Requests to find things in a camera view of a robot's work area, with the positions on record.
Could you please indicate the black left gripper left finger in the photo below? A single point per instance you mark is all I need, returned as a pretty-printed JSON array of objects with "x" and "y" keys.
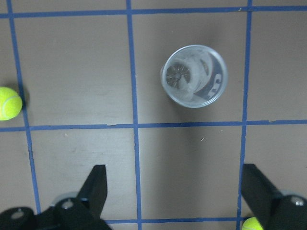
[{"x": 73, "y": 213}]

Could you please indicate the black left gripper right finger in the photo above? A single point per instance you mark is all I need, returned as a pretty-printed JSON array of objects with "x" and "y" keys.
[{"x": 274, "y": 209}]

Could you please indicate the clear plastic tennis ball can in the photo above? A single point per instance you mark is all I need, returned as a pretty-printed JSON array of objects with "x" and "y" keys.
[{"x": 194, "y": 76}]

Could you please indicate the yellow tennis ball right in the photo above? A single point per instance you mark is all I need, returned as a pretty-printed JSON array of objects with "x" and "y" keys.
[{"x": 251, "y": 224}]

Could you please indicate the yellow Wilson tennis ball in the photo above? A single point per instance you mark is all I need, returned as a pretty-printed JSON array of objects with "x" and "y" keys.
[{"x": 10, "y": 104}]

